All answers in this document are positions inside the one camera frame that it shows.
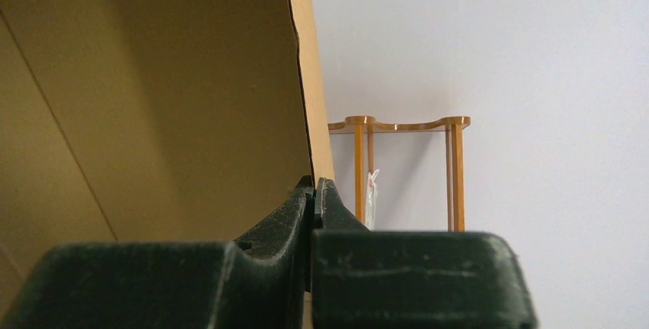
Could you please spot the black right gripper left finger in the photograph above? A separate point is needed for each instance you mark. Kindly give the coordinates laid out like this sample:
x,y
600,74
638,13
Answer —
x,y
257,280

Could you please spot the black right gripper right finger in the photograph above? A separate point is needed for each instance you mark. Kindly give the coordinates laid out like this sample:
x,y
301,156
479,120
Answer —
x,y
394,279

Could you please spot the brown cardboard box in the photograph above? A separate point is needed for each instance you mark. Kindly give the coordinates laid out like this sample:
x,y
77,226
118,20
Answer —
x,y
130,121

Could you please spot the clear plastic packaged item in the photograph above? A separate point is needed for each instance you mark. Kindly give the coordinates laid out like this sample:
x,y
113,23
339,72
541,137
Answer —
x,y
371,200

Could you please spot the orange wooden shelf rack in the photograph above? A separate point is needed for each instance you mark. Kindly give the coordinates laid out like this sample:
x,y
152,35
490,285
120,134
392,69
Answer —
x,y
410,157

